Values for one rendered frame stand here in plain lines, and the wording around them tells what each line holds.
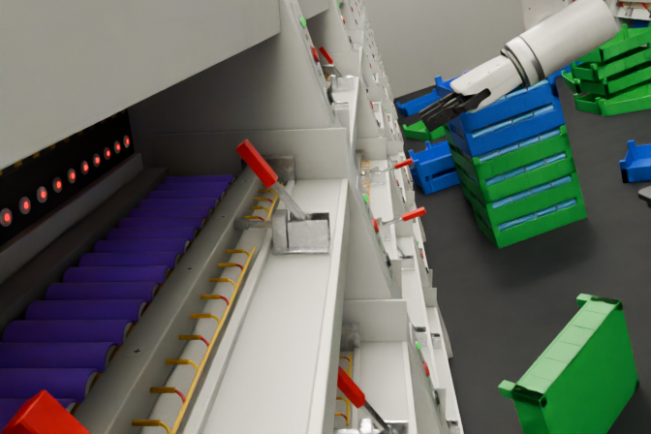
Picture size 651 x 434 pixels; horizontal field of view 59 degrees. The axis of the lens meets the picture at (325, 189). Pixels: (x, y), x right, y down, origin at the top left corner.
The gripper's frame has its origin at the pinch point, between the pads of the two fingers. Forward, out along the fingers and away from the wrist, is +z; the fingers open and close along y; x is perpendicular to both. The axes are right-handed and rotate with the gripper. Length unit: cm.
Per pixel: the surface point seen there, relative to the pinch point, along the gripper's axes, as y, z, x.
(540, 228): -74, -10, 67
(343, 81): -6.3, 10.7, -12.9
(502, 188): -73, -6, 49
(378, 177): -6.3, 15.0, 6.2
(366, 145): -23.0, 15.8, 3.4
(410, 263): -6.3, 19.1, 25.3
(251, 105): 47, 14, -21
